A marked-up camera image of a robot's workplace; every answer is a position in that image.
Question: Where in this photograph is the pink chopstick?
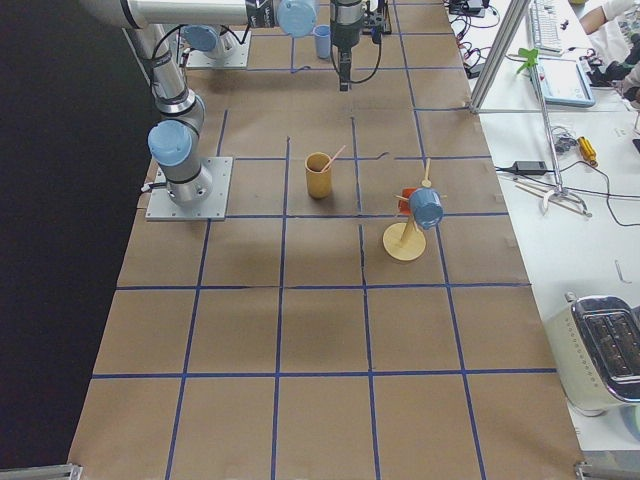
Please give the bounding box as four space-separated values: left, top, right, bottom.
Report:
320 144 346 173

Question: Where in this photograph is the yellow bamboo cup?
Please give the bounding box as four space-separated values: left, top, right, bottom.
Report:
305 152 332 200

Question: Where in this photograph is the light blue cup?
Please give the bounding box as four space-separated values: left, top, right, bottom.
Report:
313 24 331 59

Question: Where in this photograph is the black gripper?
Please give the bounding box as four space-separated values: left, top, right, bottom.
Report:
330 0 362 91

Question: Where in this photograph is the brown paper table cover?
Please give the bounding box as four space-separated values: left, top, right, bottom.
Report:
69 1 580 479

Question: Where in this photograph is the orange cup on stand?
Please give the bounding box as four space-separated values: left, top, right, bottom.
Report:
396 187 418 216

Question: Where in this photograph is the yellow screwdriver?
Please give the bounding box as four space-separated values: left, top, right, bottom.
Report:
577 136 598 167

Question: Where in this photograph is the black power adapter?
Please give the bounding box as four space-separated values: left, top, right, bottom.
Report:
512 161 548 176

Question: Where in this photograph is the chrome toaster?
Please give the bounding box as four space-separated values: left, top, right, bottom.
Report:
544 295 639 416

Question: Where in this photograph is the green handled grabber tool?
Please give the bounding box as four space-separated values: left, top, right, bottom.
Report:
518 48 592 218

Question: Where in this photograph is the blue framed tablet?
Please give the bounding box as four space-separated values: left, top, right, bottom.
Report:
532 57 596 108

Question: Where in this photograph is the aluminium frame post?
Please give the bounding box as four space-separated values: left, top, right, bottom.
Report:
469 0 529 114

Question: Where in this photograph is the wooden cup tree stand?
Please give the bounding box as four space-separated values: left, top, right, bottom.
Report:
382 158 434 263

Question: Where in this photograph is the white keyboard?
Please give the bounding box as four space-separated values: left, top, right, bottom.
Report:
527 0 564 56

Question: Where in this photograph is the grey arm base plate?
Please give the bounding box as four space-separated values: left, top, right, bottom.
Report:
145 157 233 221

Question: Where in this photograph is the blue cup on stand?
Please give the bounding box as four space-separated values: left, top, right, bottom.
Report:
409 187 444 230

